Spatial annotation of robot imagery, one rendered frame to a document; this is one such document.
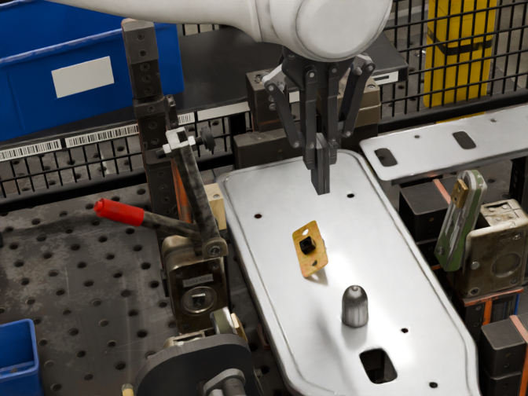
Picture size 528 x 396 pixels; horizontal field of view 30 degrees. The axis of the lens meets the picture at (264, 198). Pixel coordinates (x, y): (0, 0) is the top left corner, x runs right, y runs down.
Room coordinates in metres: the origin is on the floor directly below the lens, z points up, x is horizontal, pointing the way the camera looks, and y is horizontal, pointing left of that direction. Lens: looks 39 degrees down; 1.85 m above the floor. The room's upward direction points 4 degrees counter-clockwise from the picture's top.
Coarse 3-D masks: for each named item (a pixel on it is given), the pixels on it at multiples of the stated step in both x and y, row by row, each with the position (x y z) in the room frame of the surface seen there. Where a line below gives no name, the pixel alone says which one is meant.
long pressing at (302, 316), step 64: (256, 192) 1.05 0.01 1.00; (384, 192) 1.03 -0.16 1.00; (256, 256) 0.92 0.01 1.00; (384, 256) 0.90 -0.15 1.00; (320, 320) 0.80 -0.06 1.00; (384, 320) 0.80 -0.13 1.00; (448, 320) 0.79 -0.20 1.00; (320, 384) 0.71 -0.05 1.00; (384, 384) 0.70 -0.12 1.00; (448, 384) 0.69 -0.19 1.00
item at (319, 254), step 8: (312, 224) 0.95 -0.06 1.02; (296, 232) 0.95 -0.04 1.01; (312, 232) 0.94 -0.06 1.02; (320, 232) 0.94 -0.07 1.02; (296, 240) 0.94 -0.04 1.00; (304, 240) 0.92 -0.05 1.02; (312, 240) 0.92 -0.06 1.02; (320, 240) 0.92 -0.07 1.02; (296, 248) 0.93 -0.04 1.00; (304, 248) 0.91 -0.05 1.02; (312, 248) 0.91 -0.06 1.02; (320, 248) 0.91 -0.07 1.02; (304, 256) 0.91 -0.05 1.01; (312, 256) 0.90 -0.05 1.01; (320, 256) 0.89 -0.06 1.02; (304, 264) 0.89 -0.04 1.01; (320, 264) 0.88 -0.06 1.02; (304, 272) 0.88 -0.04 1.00; (312, 272) 0.88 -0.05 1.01
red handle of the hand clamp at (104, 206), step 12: (96, 204) 0.87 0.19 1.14; (108, 204) 0.87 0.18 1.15; (120, 204) 0.87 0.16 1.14; (108, 216) 0.86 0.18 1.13; (120, 216) 0.86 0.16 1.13; (132, 216) 0.87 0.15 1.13; (144, 216) 0.87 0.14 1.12; (156, 216) 0.88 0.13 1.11; (156, 228) 0.87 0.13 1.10; (168, 228) 0.88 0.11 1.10; (180, 228) 0.88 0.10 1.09; (192, 228) 0.89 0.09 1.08
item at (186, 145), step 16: (208, 128) 0.90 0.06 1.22; (176, 144) 0.88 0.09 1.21; (192, 144) 0.89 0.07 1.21; (208, 144) 0.88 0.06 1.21; (176, 160) 0.87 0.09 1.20; (192, 160) 0.88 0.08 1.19; (192, 176) 0.88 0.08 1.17; (192, 192) 0.87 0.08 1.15; (192, 208) 0.87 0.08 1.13; (208, 208) 0.88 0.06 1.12; (208, 224) 0.88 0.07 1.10
